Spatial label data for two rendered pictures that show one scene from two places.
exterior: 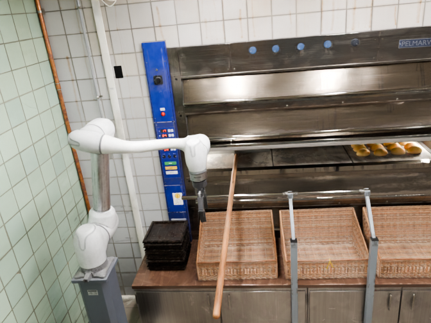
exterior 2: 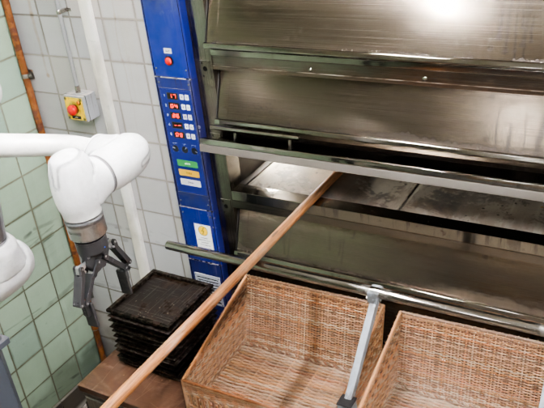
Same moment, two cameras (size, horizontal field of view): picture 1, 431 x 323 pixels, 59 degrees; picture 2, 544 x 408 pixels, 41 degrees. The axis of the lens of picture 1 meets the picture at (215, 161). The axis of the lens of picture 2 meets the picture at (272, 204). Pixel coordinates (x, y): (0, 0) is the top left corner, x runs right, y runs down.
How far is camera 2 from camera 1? 1.11 m
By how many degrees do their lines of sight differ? 23
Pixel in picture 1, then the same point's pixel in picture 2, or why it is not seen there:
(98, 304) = not seen: outside the picture
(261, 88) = (366, 30)
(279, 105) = (407, 74)
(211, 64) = not seen: outside the picture
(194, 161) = (58, 199)
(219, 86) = (278, 14)
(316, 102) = (495, 81)
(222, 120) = (286, 90)
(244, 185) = (332, 239)
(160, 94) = (162, 19)
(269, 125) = (383, 118)
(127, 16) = not seen: outside the picture
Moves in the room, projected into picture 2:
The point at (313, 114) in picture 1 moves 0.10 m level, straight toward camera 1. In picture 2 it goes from (489, 108) to (473, 121)
